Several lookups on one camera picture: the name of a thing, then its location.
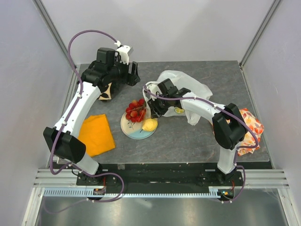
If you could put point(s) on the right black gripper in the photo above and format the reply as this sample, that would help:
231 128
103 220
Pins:
155 111

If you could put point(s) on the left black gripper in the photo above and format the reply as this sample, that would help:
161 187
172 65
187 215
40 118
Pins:
131 79

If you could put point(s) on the yellow fake lemon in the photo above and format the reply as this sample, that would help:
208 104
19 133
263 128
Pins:
149 125

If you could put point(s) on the red fake cherry bunch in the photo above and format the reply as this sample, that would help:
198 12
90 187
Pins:
136 111

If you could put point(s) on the white plastic bag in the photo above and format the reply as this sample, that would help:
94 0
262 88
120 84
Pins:
179 87

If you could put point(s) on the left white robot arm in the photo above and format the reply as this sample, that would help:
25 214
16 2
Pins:
62 138

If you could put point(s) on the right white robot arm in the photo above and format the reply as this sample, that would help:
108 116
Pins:
227 159

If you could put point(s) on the black patterned cloth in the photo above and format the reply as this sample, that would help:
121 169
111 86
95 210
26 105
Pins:
112 90

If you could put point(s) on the cream and blue plate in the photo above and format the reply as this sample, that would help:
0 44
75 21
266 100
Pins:
134 130

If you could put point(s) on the grey stone mat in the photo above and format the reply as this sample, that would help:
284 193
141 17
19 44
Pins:
174 139

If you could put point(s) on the orange folded cloth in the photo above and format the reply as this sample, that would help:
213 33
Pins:
96 134

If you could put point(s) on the floral orange cloth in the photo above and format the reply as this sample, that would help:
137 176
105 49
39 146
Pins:
251 136

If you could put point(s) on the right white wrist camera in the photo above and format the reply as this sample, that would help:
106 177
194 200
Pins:
152 86

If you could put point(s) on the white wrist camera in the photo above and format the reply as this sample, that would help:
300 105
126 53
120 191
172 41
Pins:
152 86
124 52

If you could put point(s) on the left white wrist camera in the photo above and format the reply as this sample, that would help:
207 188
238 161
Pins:
124 52

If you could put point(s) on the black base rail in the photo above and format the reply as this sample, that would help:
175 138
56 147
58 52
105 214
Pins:
200 174

